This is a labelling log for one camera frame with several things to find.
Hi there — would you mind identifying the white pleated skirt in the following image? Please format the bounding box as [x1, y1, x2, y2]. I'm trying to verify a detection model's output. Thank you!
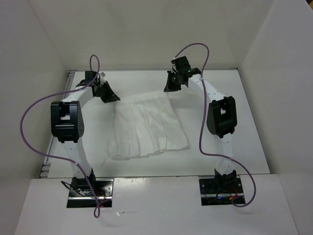
[108, 90, 188, 160]

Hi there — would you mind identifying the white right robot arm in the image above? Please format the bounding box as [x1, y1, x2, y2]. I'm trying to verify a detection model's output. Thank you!
[164, 56, 238, 192]

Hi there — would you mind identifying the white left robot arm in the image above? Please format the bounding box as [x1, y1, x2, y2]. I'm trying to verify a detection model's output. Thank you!
[50, 70, 120, 196]

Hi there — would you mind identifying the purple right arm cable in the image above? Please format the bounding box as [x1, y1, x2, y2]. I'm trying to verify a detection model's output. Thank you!
[172, 43, 257, 208]

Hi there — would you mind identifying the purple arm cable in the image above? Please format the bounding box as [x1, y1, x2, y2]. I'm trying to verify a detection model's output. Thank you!
[172, 43, 257, 208]
[19, 54, 108, 218]

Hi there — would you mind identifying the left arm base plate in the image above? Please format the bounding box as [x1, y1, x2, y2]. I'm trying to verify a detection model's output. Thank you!
[61, 178, 114, 209]

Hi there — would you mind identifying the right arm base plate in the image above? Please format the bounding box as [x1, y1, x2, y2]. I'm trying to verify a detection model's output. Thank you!
[199, 177, 246, 206]

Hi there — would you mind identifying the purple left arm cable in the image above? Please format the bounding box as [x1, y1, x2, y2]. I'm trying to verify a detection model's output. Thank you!
[19, 54, 108, 218]

